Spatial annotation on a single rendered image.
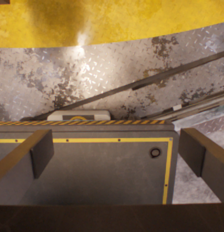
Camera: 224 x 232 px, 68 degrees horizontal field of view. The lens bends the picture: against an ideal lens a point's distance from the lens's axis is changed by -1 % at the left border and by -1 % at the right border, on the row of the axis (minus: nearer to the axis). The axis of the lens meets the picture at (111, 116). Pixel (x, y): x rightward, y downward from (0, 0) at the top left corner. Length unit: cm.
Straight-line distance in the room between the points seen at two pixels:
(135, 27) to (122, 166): 58
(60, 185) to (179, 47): 75
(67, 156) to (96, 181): 13
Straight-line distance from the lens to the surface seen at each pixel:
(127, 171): 58
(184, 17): 89
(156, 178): 61
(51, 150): 17
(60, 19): 86
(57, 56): 84
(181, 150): 17
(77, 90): 82
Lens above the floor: 80
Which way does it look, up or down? 74 degrees down
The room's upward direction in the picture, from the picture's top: 179 degrees clockwise
